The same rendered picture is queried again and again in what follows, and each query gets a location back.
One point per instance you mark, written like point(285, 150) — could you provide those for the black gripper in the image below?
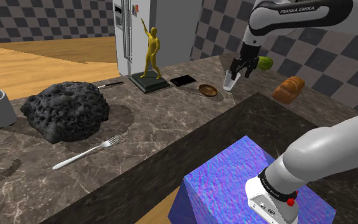
point(248, 53)

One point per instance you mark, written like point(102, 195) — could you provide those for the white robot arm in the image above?
point(318, 145)

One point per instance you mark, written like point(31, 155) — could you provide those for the white cup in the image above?
point(229, 83)

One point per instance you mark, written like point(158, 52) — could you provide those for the green watermelon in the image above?
point(266, 63)

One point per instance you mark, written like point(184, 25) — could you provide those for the brown wooden bowl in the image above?
point(208, 90)

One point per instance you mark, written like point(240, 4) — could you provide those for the brown bread loaf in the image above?
point(287, 90)

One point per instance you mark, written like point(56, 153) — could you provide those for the black tablet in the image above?
point(183, 80)

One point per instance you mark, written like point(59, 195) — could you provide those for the gold figure on dark base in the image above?
point(153, 46)

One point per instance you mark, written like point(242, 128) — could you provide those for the grey refrigerator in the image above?
point(135, 40)

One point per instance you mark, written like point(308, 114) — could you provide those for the blue purple robot stand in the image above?
point(219, 183)

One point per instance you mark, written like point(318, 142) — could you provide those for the black porous rock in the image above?
point(67, 108)

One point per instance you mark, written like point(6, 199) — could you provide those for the silver fork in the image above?
point(82, 154)

